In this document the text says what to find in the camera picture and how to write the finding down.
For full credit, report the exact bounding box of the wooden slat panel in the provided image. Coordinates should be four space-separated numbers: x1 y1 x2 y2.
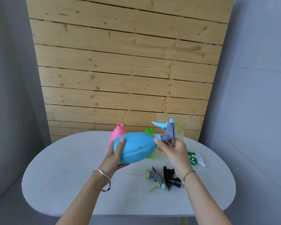
26 0 235 144

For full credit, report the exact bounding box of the person's left forearm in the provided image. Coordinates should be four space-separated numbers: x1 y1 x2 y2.
56 171 112 225

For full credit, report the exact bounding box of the person's right hand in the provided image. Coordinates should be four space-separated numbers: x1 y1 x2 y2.
153 138 195 180

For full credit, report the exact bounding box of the blue grey sprayer head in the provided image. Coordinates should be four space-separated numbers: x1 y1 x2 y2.
151 118 176 148

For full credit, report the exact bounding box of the green ribbed clear bottle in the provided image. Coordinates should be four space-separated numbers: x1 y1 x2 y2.
144 127 161 159

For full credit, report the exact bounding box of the blue plastic bottle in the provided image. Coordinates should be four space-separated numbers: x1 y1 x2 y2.
113 132 158 164

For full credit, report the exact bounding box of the person's right forearm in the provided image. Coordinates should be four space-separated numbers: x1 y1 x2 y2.
182 171 232 225

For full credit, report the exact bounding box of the pale yellow-green clear bottle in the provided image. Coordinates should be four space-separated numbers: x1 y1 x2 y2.
174 124 185 143

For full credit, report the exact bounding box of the person's left hand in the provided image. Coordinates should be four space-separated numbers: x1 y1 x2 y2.
97 137 131 181

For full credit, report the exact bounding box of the black sprayer head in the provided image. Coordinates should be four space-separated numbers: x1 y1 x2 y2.
163 166 182 191

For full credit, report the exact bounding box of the pink plastic bottle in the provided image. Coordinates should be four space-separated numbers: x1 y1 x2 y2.
109 123 129 147

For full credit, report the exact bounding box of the grey pale-green sprayer head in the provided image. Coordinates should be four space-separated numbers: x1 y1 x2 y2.
144 165 168 193

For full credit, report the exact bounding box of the silver bangle bracelet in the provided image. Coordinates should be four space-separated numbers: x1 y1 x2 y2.
92 169 111 193

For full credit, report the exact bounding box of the white green sprayer head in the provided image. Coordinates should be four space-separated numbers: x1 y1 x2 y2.
187 151 206 168

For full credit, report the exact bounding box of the thin cord bracelet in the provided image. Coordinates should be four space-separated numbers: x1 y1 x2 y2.
182 170 196 187

